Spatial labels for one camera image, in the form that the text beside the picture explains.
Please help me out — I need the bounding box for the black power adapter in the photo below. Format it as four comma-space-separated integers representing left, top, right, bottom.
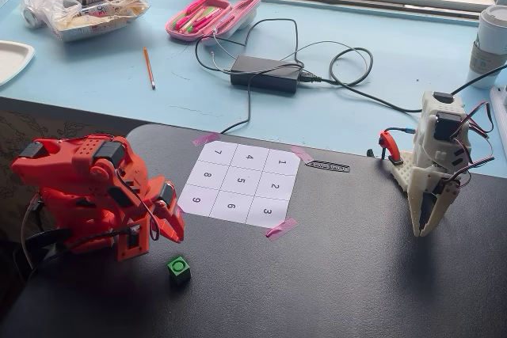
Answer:
230, 55, 303, 95

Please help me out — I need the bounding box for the white leader gripper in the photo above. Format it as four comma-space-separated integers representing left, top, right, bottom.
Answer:
407, 167, 463, 238

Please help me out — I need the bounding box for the white paper coffee cup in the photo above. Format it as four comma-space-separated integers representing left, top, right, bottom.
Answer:
466, 4, 507, 90

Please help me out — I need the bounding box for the orange pencil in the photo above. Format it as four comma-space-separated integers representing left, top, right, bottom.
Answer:
143, 47, 157, 91

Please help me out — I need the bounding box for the numbered grid paper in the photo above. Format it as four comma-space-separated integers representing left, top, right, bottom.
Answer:
177, 139, 301, 226

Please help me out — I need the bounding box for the pink pen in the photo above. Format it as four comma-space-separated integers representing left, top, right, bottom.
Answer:
185, 0, 218, 15

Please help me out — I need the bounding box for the thin white cable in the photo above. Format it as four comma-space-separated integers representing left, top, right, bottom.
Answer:
202, 29, 235, 74

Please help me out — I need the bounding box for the orange table clamp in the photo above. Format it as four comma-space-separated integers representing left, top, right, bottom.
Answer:
376, 127, 416, 166

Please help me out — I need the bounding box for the black adapter mains cable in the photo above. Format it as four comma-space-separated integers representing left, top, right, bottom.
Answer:
299, 41, 424, 113

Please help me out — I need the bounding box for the pink white flat device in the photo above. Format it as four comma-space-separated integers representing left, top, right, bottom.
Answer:
164, 0, 263, 47

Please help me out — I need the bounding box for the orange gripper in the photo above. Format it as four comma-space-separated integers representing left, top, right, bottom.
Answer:
148, 177, 186, 244

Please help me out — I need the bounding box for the black adapter output cable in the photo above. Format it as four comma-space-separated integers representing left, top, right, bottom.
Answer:
194, 18, 305, 135

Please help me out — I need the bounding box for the black leader arm cable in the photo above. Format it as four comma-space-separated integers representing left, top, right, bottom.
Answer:
450, 63, 507, 98

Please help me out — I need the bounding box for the white paper plate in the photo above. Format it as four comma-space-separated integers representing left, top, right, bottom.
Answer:
0, 40, 36, 88

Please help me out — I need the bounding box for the white power strip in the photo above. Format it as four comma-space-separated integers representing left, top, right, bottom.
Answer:
489, 83, 507, 120

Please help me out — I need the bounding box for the black orange-arm cable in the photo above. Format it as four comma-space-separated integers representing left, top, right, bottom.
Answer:
23, 225, 139, 254

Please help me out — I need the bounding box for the green cube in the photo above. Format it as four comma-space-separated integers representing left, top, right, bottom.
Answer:
166, 255, 192, 286

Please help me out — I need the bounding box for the printed food carton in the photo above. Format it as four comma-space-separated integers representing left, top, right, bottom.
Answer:
51, 4, 150, 43

